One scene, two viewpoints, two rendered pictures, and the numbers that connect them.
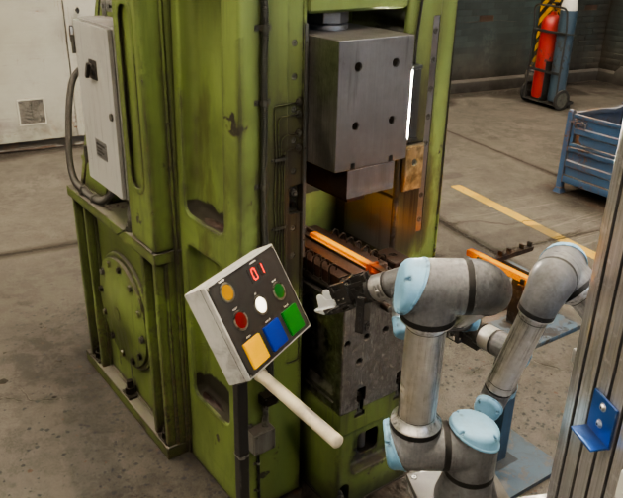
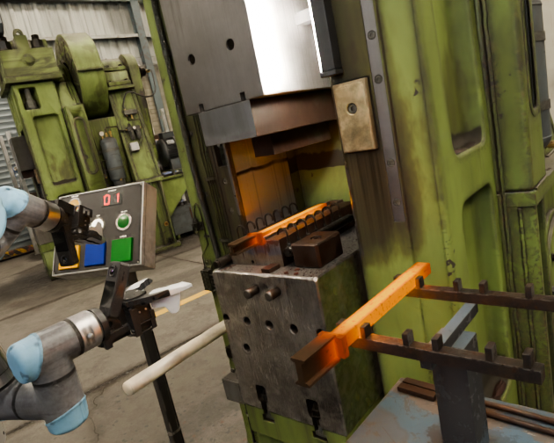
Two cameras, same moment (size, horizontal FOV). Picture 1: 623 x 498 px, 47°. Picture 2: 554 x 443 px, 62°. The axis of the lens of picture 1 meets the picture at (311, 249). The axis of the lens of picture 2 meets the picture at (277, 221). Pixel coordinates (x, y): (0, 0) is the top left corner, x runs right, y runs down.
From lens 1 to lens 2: 2.61 m
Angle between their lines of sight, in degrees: 75
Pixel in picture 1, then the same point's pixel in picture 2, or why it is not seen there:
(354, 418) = (263, 419)
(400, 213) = (356, 187)
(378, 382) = (280, 394)
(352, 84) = (175, 10)
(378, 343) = (265, 338)
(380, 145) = (225, 80)
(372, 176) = (226, 119)
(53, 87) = not seen: outside the picture
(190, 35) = not seen: hidden behind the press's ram
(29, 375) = not seen: hidden behind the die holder
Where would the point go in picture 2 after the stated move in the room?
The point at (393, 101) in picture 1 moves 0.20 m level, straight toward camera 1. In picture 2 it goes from (224, 19) to (143, 34)
